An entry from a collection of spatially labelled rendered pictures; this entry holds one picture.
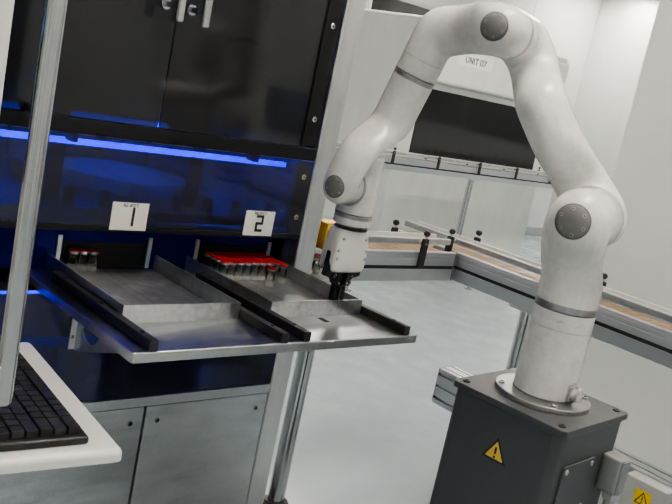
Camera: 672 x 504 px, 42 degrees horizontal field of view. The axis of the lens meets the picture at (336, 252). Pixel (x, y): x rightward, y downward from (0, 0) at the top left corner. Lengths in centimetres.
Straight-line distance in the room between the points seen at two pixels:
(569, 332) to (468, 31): 60
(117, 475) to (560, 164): 120
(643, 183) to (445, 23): 149
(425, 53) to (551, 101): 28
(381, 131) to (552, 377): 60
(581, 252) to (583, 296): 10
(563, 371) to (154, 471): 99
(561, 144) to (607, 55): 936
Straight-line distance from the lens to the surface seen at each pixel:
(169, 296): 184
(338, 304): 194
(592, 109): 1103
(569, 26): 1080
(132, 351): 150
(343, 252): 190
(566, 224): 162
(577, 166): 175
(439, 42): 181
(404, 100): 183
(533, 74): 177
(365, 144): 180
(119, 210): 186
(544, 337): 172
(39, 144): 115
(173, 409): 211
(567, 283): 169
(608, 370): 321
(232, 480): 233
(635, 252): 314
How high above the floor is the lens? 139
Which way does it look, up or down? 11 degrees down
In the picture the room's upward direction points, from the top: 12 degrees clockwise
